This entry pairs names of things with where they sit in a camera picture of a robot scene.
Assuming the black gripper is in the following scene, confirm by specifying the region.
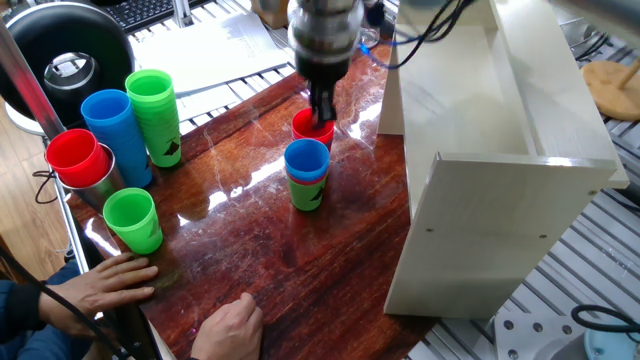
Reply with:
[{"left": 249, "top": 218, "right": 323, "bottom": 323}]
[{"left": 295, "top": 53, "right": 351, "bottom": 124}]

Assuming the white wooden shelf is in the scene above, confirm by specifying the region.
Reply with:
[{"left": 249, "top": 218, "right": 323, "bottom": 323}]
[{"left": 377, "top": 0, "right": 630, "bottom": 321}]

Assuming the green plastic cup stack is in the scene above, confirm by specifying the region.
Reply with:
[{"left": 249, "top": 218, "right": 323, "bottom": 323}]
[{"left": 124, "top": 68, "right": 183, "bottom": 169}]

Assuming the blue plastic cup stack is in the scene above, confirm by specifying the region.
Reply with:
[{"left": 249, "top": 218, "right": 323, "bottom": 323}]
[{"left": 80, "top": 88, "right": 154, "bottom": 189}]

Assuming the person's right hand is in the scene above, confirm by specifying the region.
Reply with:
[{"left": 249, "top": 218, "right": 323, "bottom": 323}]
[{"left": 190, "top": 292, "right": 265, "bottom": 360}]

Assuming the person's left hand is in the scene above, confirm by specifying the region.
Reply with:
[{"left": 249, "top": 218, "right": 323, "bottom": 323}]
[{"left": 38, "top": 251, "right": 159, "bottom": 340}]

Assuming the brown cardboard box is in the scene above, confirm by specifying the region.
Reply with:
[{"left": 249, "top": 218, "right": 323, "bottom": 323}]
[{"left": 249, "top": 0, "right": 291, "bottom": 30}]

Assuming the white paper sheet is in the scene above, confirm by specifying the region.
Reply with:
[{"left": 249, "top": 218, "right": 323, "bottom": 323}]
[{"left": 130, "top": 12, "right": 296, "bottom": 96}]

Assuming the silver metal pole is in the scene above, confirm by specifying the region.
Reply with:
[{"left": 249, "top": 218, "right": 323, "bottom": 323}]
[{"left": 171, "top": 0, "right": 195, "bottom": 29}]

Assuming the black computer keyboard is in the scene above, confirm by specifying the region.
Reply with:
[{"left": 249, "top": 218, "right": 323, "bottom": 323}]
[{"left": 102, "top": 0, "right": 211, "bottom": 34}]

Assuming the shiny metal cup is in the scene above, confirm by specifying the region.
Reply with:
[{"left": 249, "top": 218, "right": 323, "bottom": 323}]
[{"left": 58, "top": 143, "right": 126, "bottom": 214}]

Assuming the round wooden stand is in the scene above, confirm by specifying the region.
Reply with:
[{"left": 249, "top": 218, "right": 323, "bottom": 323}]
[{"left": 579, "top": 57, "right": 640, "bottom": 123}]

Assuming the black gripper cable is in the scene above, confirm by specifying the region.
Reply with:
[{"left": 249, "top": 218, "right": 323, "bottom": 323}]
[{"left": 359, "top": 0, "right": 476, "bottom": 71}]

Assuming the thin black cable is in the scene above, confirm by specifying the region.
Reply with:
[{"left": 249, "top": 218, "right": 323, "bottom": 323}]
[{"left": 32, "top": 169, "right": 60, "bottom": 205}]

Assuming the aluminium frame post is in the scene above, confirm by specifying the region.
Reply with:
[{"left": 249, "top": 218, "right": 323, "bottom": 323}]
[{"left": 0, "top": 14, "right": 161, "bottom": 360}]

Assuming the black round ring lamp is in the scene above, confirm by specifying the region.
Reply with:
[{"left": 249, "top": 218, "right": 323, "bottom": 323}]
[{"left": 0, "top": 1, "right": 136, "bottom": 137}]

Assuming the metal base plate with holes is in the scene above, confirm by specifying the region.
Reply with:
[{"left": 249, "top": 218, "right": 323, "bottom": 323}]
[{"left": 492, "top": 309, "right": 591, "bottom": 360}]

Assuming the thick black cable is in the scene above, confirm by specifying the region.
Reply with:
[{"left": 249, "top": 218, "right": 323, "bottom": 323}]
[{"left": 570, "top": 303, "right": 640, "bottom": 335}]

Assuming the long black cable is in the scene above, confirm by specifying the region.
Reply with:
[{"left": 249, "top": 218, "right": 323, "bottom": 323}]
[{"left": 0, "top": 247, "right": 126, "bottom": 360}]

